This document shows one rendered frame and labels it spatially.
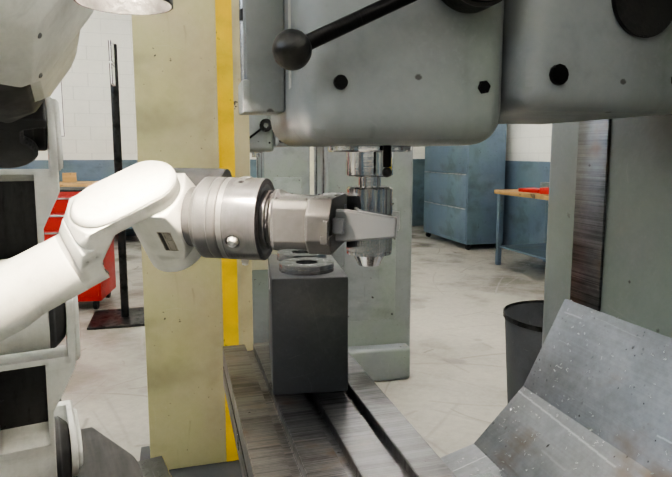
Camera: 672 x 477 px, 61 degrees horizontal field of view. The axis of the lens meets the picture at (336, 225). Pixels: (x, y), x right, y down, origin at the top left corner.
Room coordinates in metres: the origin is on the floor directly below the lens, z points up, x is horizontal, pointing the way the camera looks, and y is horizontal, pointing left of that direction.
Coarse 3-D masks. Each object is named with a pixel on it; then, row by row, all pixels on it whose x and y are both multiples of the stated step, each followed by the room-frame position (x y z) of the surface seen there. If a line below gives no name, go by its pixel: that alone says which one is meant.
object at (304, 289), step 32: (288, 256) 0.98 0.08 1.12; (320, 256) 0.99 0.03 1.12; (288, 288) 0.86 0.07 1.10; (320, 288) 0.87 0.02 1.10; (288, 320) 0.86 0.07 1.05; (320, 320) 0.87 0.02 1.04; (288, 352) 0.86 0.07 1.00; (320, 352) 0.87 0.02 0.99; (288, 384) 0.86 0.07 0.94; (320, 384) 0.87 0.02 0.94
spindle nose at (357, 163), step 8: (352, 152) 0.57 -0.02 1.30; (360, 152) 0.57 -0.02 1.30; (368, 152) 0.57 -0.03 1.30; (376, 152) 0.57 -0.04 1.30; (392, 152) 0.58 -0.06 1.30; (352, 160) 0.57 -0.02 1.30; (360, 160) 0.57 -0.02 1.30; (368, 160) 0.57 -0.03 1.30; (376, 160) 0.57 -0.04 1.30; (392, 160) 0.58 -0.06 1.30; (352, 168) 0.57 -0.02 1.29; (360, 168) 0.57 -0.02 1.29; (368, 168) 0.57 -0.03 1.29; (376, 168) 0.57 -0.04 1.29; (392, 168) 0.58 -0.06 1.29
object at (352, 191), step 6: (348, 186) 0.59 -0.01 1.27; (354, 186) 0.59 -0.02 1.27; (384, 186) 0.59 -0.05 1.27; (390, 186) 0.59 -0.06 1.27; (348, 192) 0.58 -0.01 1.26; (354, 192) 0.57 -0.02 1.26; (360, 192) 0.57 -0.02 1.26; (366, 192) 0.57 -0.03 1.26; (372, 192) 0.57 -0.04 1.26; (378, 192) 0.57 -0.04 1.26; (384, 192) 0.57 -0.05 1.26; (390, 192) 0.58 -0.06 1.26
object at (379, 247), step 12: (348, 204) 0.58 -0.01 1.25; (360, 204) 0.57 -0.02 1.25; (372, 204) 0.57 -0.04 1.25; (384, 204) 0.57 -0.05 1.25; (372, 240) 0.57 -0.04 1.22; (384, 240) 0.57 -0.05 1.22; (348, 252) 0.58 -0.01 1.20; (360, 252) 0.57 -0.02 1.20; (372, 252) 0.57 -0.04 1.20; (384, 252) 0.57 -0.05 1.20
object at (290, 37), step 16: (384, 0) 0.46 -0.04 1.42; (400, 0) 0.46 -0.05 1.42; (416, 0) 0.47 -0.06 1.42; (448, 0) 0.49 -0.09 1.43; (464, 0) 0.48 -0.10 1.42; (480, 0) 0.48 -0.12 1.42; (496, 0) 0.49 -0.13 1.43; (352, 16) 0.45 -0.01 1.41; (368, 16) 0.45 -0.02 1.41; (288, 32) 0.43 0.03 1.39; (320, 32) 0.44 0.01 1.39; (336, 32) 0.45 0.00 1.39; (272, 48) 0.44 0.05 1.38; (288, 48) 0.43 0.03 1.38; (304, 48) 0.43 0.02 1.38; (288, 64) 0.43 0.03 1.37; (304, 64) 0.44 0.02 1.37
